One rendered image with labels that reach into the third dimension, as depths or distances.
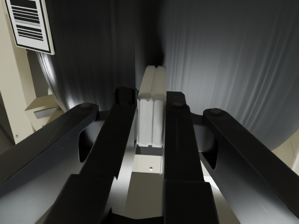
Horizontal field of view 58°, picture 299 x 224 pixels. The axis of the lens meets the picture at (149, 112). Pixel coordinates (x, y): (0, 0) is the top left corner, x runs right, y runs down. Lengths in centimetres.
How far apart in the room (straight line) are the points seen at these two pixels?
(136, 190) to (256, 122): 317
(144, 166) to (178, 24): 73
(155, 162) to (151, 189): 255
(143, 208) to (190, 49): 306
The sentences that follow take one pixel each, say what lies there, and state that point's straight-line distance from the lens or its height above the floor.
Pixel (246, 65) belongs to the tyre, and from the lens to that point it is 22.
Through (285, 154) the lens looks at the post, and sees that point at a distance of 61.
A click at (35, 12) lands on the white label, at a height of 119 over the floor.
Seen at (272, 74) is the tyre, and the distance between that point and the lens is 23.
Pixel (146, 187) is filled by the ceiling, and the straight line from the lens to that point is 344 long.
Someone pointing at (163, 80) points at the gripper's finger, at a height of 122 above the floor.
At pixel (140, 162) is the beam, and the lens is 88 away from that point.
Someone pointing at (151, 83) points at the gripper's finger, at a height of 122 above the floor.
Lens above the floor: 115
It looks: 31 degrees up
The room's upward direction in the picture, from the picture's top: 178 degrees counter-clockwise
